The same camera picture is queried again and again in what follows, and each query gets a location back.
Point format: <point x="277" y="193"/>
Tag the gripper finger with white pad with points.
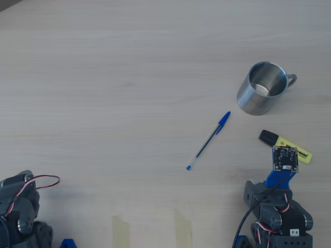
<point x="250" y="192"/>

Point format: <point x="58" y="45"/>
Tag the grey gripper body with camera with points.
<point x="254" y="194"/>

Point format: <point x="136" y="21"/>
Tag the blue ballpoint pen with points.
<point x="223" y="120"/>

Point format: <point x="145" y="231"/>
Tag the silver steel cup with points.
<point x="248" y="100"/>

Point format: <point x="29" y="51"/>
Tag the yellow highlighter black cap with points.
<point x="267" y="136"/>

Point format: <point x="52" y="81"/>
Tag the yellowish tape strip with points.
<point x="184" y="230"/>
<point x="121" y="232"/>

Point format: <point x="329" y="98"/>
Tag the grey robot arm with camera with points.
<point x="297" y="219"/>

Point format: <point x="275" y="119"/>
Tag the grey robot arm without camera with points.
<point x="26" y="232"/>

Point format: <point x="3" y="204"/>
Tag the camera board blue mount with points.
<point x="284" y="157"/>

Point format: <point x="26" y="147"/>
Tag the blue base plate small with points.
<point x="243" y="242"/>

